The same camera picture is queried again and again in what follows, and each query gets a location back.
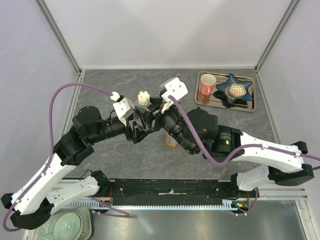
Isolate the clear bottle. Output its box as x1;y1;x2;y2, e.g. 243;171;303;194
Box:
133;100;156;131

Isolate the cream bottle cap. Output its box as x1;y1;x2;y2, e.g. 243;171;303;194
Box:
137;91;150;107

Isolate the orange drink bottle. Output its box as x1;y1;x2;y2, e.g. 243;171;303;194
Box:
165;132;178;148

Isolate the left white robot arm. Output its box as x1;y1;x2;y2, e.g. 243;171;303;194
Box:
1;106;159;232

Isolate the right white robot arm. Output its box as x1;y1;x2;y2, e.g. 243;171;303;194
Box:
152;100;315;197

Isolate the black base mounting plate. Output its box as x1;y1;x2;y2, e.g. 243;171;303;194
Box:
81;178;253;200

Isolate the pink mug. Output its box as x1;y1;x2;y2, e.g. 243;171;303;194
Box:
199;73;217;96

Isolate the metal tray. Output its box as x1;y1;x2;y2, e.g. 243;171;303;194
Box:
194;71;257;112

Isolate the small patterned bowl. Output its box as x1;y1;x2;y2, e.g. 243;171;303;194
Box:
226;83;247;99

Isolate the blue star-shaped dish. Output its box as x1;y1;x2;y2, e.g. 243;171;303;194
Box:
216;73;253;104

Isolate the green ceramic bowl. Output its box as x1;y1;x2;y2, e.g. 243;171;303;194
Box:
53;212;84;240

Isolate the green ceramic plate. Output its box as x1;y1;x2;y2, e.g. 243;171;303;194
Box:
36;206;94;240

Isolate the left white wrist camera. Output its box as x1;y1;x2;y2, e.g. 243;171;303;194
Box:
110;91;135;126

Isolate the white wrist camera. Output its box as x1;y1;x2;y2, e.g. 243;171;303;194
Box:
110;91;135;126
159;77;188;114

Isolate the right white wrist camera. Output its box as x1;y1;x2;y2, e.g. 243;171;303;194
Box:
159;77;188;114

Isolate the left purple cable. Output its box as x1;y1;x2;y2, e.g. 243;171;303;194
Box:
3;82;131;231

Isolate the purple cable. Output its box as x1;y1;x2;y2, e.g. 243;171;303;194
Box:
3;82;131;231
167;94;320;167

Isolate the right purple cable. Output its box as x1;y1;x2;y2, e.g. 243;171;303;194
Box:
167;94;320;167

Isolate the slotted cable duct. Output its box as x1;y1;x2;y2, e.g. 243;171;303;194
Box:
62;198;248;211

